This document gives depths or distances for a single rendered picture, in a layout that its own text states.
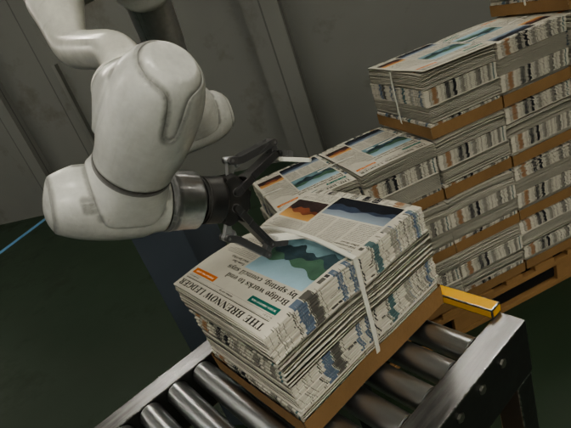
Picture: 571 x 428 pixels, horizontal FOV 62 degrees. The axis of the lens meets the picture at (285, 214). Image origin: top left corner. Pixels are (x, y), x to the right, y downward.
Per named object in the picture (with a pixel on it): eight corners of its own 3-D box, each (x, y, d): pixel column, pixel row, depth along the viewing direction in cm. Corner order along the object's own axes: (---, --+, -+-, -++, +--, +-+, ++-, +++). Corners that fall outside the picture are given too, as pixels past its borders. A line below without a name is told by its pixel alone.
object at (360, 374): (274, 320, 105) (268, 305, 103) (375, 373, 82) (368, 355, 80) (218, 368, 97) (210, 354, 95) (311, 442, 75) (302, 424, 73)
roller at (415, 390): (262, 303, 112) (255, 323, 111) (434, 389, 75) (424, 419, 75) (278, 308, 115) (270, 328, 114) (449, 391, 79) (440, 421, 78)
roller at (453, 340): (305, 298, 120) (315, 282, 122) (478, 373, 84) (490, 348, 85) (294, 288, 117) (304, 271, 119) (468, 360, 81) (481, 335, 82)
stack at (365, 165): (311, 341, 218) (248, 181, 184) (519, 236, 237) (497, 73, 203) (347, 397, 183) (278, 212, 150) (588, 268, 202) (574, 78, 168)
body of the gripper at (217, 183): (186, 171, 75) (236, 171, 81) (184, 223, 76) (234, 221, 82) (209, 174, 69) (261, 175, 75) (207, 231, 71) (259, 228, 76)
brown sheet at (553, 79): (439, 98, 198) (437, 87, 196) (496, 72, 203) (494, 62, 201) (505, 108, 164) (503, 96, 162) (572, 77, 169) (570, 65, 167)
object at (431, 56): (368, 70, 183) (367, 67, 183) (431, 44, 188) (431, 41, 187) (421, 75, 150) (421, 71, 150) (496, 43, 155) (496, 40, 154)
